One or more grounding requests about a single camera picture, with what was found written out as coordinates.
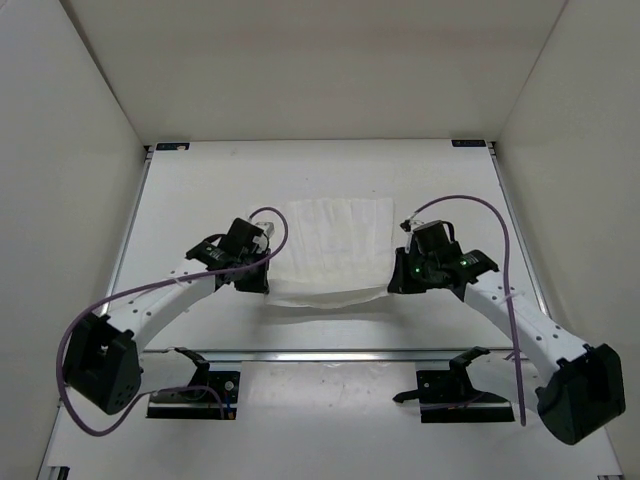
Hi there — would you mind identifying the left blue corner label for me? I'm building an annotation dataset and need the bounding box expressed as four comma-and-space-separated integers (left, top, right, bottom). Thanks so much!
155, 142, 190, 151

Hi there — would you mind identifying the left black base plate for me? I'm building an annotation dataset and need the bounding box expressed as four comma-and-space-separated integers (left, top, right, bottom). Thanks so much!
146, 347, 241, 421

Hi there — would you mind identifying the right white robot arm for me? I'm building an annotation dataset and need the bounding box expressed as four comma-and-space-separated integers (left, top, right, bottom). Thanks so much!
388, 220, 626, 445

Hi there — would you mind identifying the blue corner label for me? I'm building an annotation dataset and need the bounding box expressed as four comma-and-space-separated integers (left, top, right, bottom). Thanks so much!
155, 142, 190, 151
451, 139, 486, 148

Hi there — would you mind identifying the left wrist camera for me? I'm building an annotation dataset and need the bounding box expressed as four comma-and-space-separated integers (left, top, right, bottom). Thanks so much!
254, 222, 275, 241

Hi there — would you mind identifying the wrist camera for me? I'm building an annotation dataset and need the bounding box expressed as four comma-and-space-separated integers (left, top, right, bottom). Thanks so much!
254, 222, 275, 241
400, 217, 424, 235

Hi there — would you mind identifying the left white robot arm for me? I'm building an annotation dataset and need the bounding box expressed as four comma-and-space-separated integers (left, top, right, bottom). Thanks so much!
56, 218, 275, 415

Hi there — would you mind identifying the white pleated skirt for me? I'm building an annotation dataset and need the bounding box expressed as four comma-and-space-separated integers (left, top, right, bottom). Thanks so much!
266, 198, 394, 310

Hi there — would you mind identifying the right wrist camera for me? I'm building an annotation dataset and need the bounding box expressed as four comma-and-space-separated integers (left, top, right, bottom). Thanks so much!
400, 217, 424, 235

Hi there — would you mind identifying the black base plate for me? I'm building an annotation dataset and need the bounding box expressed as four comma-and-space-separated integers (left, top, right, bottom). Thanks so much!
393, 347, 515, 424
146, 347, 241, 421

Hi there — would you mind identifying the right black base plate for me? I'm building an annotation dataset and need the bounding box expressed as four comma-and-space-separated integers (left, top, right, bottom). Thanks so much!
393, 347, 515, 424

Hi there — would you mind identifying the right blue corner label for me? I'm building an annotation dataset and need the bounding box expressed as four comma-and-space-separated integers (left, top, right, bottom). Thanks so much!
451, 139, 486, 148

